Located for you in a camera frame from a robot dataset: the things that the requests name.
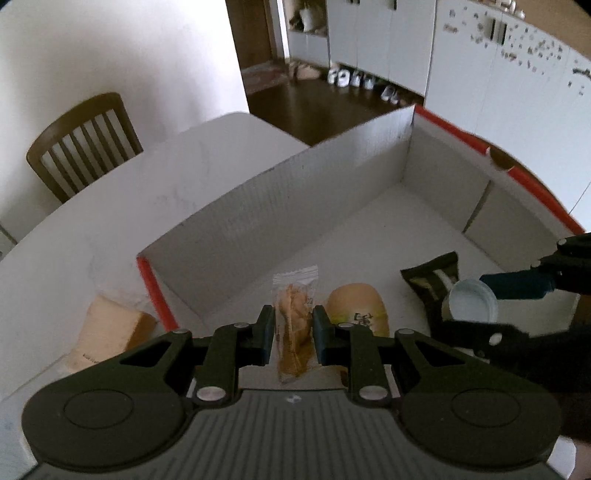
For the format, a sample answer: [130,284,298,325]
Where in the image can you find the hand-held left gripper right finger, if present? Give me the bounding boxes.
[313,305,472,408]

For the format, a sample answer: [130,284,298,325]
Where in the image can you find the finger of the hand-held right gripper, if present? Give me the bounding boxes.
[480,235,591,301]
[431,318,536,361]

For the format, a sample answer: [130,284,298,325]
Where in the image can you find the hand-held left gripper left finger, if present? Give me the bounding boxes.
[117,304,278,408]

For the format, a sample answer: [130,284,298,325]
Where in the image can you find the clear biscuit snack packet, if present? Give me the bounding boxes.
[271,265,320,386]

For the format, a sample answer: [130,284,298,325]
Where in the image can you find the white round jar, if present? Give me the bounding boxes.
[441,278,499,325]

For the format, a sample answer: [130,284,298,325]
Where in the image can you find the red cardboard box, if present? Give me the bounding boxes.
[136,104,587,393]

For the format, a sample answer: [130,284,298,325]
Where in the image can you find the round tan pastry packet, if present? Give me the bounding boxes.
[325,282,391,370]

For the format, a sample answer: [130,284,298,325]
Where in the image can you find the dark green snack packet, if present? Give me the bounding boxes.
[400,251,462,326]

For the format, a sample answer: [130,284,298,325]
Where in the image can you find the white cabinet with stickers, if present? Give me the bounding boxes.
[424,0,591,222]

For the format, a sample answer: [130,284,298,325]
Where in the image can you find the patterned door rug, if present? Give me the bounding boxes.
[240,62,293,92]

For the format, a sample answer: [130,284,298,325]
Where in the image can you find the beige slippers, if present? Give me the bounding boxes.
[288,62,322,82]

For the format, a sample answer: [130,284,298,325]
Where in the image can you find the brown wooden chair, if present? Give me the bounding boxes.
[26,92,144,204]

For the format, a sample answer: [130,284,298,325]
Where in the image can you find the white tall cabinet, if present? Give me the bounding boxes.
[325,0,437,99]

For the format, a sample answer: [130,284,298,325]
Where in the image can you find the open shelf cubby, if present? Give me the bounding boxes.
[283,0,331,70]

